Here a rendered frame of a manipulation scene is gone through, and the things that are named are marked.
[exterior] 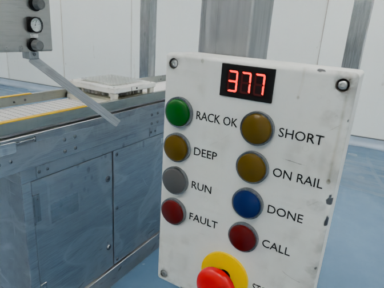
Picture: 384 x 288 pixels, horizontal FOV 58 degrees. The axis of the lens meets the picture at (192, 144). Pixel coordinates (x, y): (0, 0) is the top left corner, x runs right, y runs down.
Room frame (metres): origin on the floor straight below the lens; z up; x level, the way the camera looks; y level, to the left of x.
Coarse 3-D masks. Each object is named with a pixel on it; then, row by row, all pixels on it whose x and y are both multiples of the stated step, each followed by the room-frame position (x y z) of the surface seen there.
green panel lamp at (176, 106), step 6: (174, 102) 0.32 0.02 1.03; (180, 102) 0.32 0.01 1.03; (168, 108) 0.33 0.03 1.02; (174, 108) 0.32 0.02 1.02; (180, 108) 0.32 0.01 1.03; (186, 108) 0.32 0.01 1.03; (168, 114) 0.33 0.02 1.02; (174, 114) 0.32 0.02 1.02; (180, 114) 0.32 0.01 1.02; (186, 114) 0.32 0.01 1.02; (174, 120) 0.32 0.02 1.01; (180, 120) 0.32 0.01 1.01; (186, 120) 0.32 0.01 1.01
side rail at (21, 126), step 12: (132, 96) 1.27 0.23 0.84; (144, 96) 1.31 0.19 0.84; (156, 96) 1.38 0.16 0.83; (84, 108) 1.05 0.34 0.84; (108, 108) 1.14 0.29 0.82; (120, 108) 1.19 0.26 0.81; (24, 120) 0.87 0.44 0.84; (36, 120) 0.90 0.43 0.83; (48, 120) 0.94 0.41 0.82; (60, 120) 0.97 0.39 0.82; (0, 132) 0.81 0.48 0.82; (12, 132) 0.84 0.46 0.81
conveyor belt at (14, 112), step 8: (160, 88) 1.69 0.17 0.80; (32, 104) 1.19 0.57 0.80; (40, 104) 1.20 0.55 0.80; (48, 104) 1.20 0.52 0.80; (56, 104) 1.21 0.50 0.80; (64, 104) 1.22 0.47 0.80; (72, 104) 1.23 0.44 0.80; (80, 104) 1.24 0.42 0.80; (144, 104) 1.34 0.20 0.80; (0, 112) 1.06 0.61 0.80; (8, 112) 1.06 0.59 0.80; (16, 112) 1.07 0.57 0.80; (24, 112) 1.07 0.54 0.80; (32, 112) 1.08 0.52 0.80; (40, 112) 1.09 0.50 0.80; (112, 112) 1.18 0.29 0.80; (0, 120) 0.97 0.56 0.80; (72, 120) 1.03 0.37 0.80; (40, 128) 0.93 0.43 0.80; (8, 136) 0.85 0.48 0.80
